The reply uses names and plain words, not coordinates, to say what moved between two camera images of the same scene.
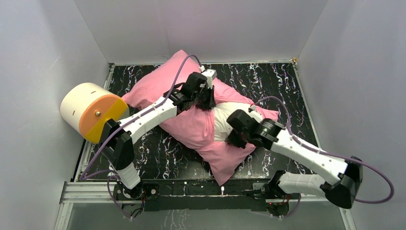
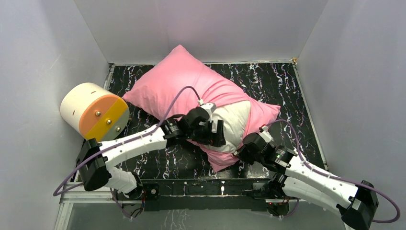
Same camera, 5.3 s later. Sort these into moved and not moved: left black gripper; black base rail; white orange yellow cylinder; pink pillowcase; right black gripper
Moved: right black gripper; left black gripper; pink pillowcase
Not moved: black base rail; white orange yellow cylinder
